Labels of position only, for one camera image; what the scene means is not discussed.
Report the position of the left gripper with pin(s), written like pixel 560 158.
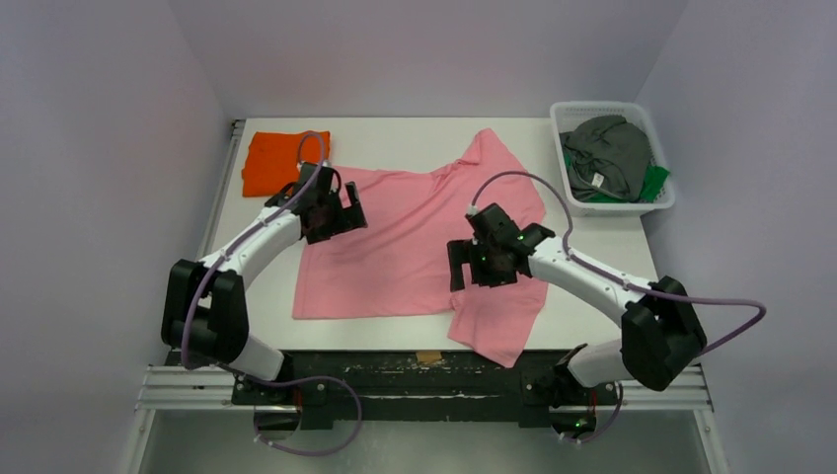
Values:
pixel 355 222

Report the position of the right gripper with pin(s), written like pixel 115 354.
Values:
pixel 478 265

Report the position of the pink t shirt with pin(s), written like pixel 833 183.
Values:
pixel 397 265

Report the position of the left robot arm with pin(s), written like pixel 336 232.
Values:
pixel 205 312

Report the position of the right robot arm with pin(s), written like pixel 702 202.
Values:
pixel 660 333

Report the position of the folded orange t shirt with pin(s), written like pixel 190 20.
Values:
pixel 273 157

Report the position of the brown tape piece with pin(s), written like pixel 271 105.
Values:
pixel 429 357

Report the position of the white plastic basket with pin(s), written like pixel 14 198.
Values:
pixel 566 116

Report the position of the grey t shirt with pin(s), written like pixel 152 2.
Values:
pixel 606 134

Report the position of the green t shirt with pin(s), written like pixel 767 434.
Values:
pixel 606 177

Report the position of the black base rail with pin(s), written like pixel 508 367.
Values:
pixel 311 366

